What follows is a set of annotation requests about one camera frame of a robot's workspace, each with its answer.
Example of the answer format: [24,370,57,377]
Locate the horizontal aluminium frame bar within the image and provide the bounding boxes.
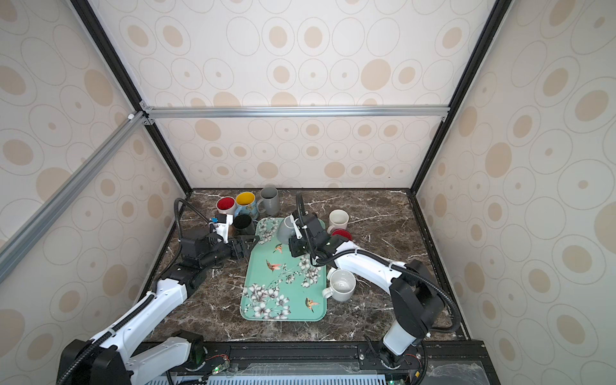
[145,105,449,119]

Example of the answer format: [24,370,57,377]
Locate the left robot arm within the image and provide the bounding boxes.
[56,198,260,384]

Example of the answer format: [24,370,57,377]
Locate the pale pink mug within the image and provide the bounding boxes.
[327,210,350,234]

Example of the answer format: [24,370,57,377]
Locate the black frame post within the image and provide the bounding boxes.
[410,0,513,197]
[70,0,193,197]

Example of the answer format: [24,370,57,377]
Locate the left black frame post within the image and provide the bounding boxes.
[70,0,193,197]

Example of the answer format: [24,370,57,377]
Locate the large white mug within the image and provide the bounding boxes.
[327,268,338,281]

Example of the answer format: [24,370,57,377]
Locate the cream beige mug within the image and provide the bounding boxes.
[322,269,356,303]

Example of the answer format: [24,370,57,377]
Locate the right black frame post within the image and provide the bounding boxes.
[410,0,513,197]

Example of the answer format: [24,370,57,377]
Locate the left diagonal aluminium bar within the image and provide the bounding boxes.
[1,112,145,280]

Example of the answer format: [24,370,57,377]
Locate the white mug red inside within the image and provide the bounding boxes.
[216,197,237,216]

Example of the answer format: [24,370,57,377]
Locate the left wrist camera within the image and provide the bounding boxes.
[210,213,234,243]

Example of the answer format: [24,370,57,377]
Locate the tall dark grey mug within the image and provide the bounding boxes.
[257,186,280,217]

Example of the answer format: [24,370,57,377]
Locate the small light grey mug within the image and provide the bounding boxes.
[276,215,295,245]

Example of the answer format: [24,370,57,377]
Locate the blue butterfly mug yellow inside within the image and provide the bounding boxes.
[234,192,259,220]

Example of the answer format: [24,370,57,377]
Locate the mint green floral tray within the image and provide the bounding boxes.
[240,218,327,322]

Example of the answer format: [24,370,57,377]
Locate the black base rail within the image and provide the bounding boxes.
[85,339,501,385]

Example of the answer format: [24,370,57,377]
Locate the black mug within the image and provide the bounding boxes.
[232,214,256,236]

